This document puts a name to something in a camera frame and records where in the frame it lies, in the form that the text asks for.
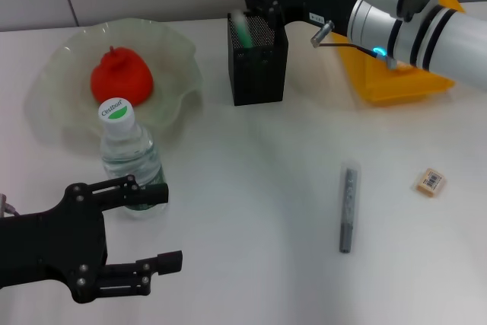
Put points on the black mesh pen holder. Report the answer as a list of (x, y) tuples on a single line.
[(258, 74)]

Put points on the clear wavy glass fruit plate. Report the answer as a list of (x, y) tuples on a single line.
[(57, 85)]

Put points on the red fruit-shaped toy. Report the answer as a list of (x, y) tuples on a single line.
[(121, 77)]

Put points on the clear water bottle green label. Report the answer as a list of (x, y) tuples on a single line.
[(129, 150)]

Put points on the grey glitter pen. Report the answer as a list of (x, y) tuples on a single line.
[(349, 211)]

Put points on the yellow plastic storage bin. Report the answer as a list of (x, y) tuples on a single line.
[(399, 87)]

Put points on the beige eraser with barcode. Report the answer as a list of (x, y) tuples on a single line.
[(430, 182)]

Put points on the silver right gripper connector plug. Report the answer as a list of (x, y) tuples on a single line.
[(322, 34)]

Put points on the mint green pen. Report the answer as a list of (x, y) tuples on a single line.
[(243, 34)]

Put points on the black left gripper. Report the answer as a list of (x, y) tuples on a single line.
[(49, 249)]

